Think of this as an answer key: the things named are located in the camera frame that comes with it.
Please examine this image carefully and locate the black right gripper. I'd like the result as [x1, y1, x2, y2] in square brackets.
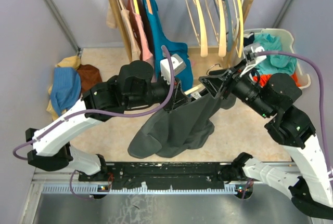
[198, 58, 272, 117]

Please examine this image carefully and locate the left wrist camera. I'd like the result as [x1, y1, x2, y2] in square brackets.
[160, 54, 186, 85]

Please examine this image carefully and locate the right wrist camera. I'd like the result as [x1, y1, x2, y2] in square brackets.
[240, 43, 267, 77]

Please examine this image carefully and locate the pink hanging t-shirt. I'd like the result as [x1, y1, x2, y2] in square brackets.
[127, 0, 155, 70]

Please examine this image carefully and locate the cream wooden hanger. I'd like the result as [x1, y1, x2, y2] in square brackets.
[185, 0, 208, 57]
[184, 63, 222, 96]
[204, 0, 227, 57]

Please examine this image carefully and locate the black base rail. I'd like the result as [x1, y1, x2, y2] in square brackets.
[79, 162, 248, 190]

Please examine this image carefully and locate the yellow cloth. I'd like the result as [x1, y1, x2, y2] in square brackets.
[46, 55, 81, 121]

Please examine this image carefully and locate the orange garment in basket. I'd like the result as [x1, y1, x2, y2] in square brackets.
[253, 73, 302, 88]

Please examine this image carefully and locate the turquoise garment in basket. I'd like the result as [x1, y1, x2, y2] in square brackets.
[254, 33, 297, 75]

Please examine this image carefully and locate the brown folded cloth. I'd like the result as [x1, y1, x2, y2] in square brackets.
[77, 64, 103, 94]

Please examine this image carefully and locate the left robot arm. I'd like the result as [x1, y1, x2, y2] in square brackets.
[26, 59, 193, 181]

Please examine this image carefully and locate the white laundry basket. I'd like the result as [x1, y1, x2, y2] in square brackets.
[244, 28, 311, 89]

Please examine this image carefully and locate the yellow cream hanger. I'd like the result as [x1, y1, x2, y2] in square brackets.
[233, 0, 244, 58]

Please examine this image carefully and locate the dark grey t-shirt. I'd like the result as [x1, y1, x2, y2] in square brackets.
[127, 93, 236, 159]

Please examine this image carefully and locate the navy garment in basket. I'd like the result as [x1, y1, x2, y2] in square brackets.
[243, 32, 256, 51]

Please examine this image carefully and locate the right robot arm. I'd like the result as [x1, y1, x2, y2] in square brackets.
[200, 68, 332, 220]

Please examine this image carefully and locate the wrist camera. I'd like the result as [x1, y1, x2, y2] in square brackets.
[160, 54, 186, 85]
[240, 43, 267, 77]

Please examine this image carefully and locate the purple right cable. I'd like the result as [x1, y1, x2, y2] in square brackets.
[256, 51, 333, 180]

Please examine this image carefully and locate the teal blue hanging t-shirt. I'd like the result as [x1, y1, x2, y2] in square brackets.
[142, 0, 194, 92]

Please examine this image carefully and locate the blue folded cloth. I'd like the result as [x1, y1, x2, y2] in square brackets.
[50, 67, 81, 116]

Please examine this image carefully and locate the beige hanging t-shirt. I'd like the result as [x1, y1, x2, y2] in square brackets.
[106, 0, 142, 62]

